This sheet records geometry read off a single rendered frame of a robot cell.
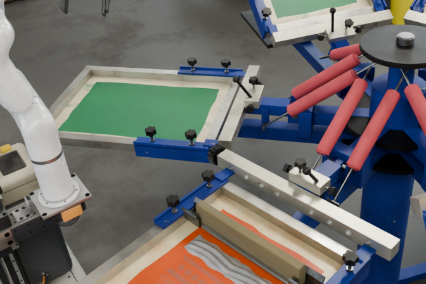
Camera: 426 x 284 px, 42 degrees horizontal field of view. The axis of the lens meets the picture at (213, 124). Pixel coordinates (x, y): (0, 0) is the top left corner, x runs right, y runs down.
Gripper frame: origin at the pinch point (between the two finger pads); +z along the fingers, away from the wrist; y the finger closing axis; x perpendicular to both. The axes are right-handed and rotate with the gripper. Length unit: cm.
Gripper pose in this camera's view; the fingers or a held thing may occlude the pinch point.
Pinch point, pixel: (84, 10)
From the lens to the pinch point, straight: 138.2
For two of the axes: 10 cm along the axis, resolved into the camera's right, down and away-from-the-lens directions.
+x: 0.7, -0.4, -10.0
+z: -0.6, 10.0, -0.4
